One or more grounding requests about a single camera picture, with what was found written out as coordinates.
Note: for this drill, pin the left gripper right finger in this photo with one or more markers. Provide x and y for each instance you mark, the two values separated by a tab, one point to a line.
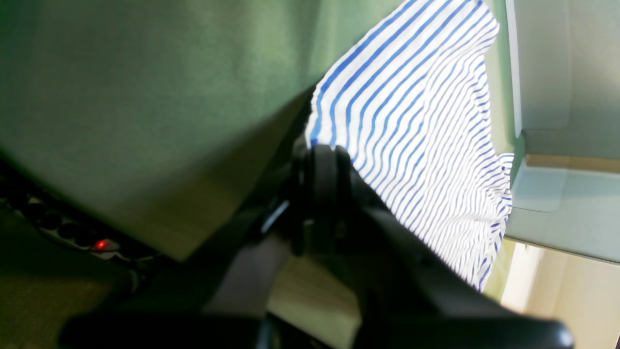
409	298

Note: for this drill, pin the green table cloth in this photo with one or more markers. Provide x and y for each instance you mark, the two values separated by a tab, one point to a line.
159	116

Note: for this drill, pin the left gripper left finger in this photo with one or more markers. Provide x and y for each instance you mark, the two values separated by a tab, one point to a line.
218	297

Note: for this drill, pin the white plastic bin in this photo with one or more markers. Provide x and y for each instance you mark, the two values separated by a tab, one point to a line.
565	67

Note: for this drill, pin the blue white striped t-shirt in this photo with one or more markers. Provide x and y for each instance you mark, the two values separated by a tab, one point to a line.
410	103

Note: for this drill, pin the white power strip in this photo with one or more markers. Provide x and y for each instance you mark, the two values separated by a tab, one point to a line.
70	232

